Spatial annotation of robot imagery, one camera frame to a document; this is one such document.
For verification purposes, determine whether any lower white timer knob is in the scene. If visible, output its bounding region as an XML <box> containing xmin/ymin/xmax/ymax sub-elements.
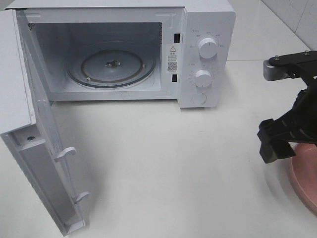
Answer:
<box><xmin>194</xmin><ymin>69</ymin><xmax>213</xmax><ymax>88</ymax></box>

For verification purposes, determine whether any white microwave oven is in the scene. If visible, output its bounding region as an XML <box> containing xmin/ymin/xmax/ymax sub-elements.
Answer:
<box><xmin>5</xmin><ymin>0</ymin><xmax>236</xmax><ymax>108</ymax></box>

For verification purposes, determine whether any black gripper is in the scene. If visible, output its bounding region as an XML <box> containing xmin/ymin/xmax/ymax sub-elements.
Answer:
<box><xmin>257</xmin><ymin>79</ymin><xmax>317</xmax><ymax>164</ymax></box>

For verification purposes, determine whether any pink round plate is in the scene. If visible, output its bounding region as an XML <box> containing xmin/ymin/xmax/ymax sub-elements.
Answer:
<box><xmin>290</xmin><ymin>143</ymin><xmax>317</xmax><ymax>214</ymax></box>

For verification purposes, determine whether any round white door button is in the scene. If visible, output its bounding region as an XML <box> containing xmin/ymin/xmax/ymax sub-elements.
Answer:
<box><xmin>192</xmin><ymin>93</ymin><xmax>207</xmax><ymax>105</ymax></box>

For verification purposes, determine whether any glass microwave turntable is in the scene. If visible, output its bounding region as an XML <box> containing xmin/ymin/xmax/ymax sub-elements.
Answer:
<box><xmin>67</xmin><ymin>41</ymin><xmax>161</xmax><ymax>89</ymax></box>

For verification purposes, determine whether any upper white power knob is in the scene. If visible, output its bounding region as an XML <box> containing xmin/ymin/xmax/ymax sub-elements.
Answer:
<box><xmin>198</xmin><ymin>36</ymin><xmax>218</xmax><ymax>59</ymax></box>

